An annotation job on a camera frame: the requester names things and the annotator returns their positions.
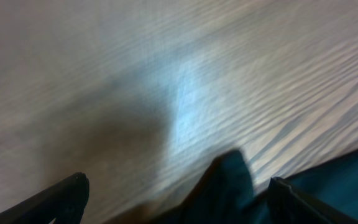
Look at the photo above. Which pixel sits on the black t-shirt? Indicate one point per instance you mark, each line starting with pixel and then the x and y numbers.
pixel 225 193

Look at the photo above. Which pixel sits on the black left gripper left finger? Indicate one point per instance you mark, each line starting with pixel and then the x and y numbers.
pixel 62 203

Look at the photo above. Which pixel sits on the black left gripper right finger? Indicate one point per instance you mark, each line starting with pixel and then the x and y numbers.
pixel 313 199

